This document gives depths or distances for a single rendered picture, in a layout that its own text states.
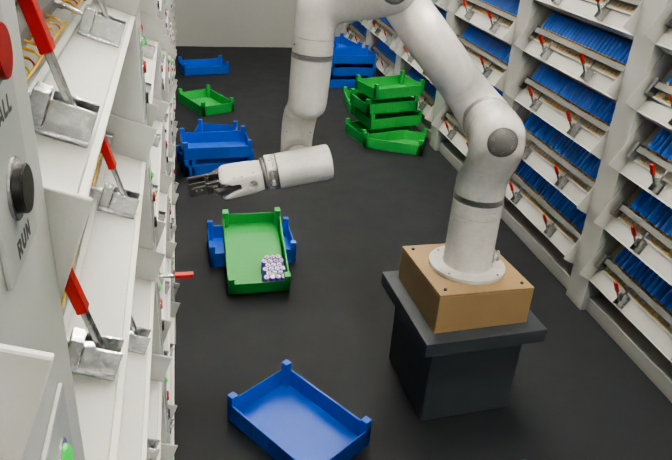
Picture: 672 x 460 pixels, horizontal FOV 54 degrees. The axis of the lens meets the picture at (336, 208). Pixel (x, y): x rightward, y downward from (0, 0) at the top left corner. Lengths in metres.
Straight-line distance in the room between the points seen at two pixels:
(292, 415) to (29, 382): 1.56
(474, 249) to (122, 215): 1.01
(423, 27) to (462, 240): 0.51
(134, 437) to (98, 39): 0.42
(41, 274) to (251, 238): 2.05
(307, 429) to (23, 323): 1.50
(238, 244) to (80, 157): 1.87
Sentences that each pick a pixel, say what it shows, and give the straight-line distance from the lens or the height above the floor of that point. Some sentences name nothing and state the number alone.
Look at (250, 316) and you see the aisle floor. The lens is 2.07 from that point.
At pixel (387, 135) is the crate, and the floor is 0.03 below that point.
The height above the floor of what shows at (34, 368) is 1.11.
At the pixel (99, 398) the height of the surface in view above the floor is 0.87.
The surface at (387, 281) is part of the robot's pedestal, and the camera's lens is 1.76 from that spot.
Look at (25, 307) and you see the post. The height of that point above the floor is 1.10.
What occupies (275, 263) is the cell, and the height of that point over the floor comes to 0.09.
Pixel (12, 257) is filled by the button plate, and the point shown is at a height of 1.12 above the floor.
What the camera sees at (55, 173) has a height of 1.07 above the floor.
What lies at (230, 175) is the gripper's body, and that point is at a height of 0.61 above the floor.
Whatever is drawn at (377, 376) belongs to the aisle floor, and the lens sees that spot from 1.88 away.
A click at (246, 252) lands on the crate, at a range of 2.27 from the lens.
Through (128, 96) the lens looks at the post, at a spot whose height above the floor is 0.96.
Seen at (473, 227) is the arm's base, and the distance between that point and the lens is 1.57.
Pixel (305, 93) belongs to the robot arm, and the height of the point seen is 0.81.
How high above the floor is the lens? 1.23
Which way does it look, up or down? 27 degrees down
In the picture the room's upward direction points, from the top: 4 degrees clockwise
